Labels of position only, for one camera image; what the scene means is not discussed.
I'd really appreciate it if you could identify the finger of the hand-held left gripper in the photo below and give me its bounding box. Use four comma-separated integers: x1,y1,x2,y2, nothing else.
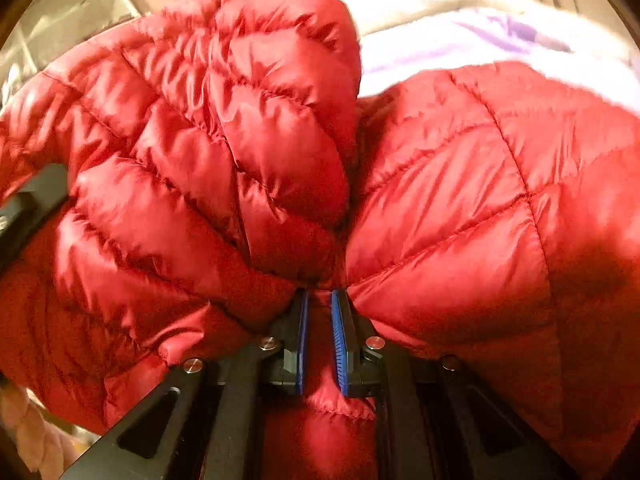
0,162,76,273

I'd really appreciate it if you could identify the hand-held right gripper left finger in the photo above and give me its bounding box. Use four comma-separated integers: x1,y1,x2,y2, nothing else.
60,287,312,480

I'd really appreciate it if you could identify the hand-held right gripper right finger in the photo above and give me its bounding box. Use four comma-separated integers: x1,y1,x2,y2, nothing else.
330,287,581,480

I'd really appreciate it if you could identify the red down jacket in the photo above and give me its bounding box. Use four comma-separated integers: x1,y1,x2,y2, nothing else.
0,0,640,480

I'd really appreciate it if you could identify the purple floral blanket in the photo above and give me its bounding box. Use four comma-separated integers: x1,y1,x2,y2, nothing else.
357,5,640,101

